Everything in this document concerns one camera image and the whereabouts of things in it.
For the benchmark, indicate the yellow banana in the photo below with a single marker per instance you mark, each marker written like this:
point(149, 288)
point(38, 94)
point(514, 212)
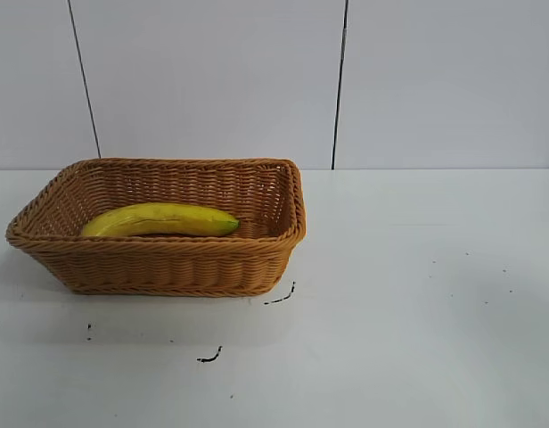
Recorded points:
point(167, 218)

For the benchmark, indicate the tan woven wicker basket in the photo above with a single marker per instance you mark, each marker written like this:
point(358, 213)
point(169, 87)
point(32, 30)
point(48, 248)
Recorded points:
point(167, 267)

